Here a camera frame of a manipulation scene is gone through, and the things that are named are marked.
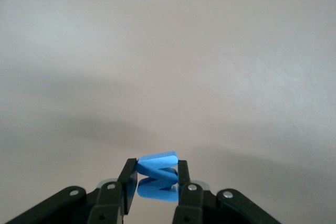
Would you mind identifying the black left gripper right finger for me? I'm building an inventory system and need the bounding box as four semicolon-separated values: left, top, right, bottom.
172;160;218;224

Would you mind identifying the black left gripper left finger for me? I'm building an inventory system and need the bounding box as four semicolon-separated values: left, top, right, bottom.
86;158;139;224

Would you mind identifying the brown table cover mat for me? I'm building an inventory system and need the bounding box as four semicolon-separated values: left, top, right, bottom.
0;0;336;224

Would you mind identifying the large blue foam letter M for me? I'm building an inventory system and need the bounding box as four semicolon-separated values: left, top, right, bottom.
136;151;180;203

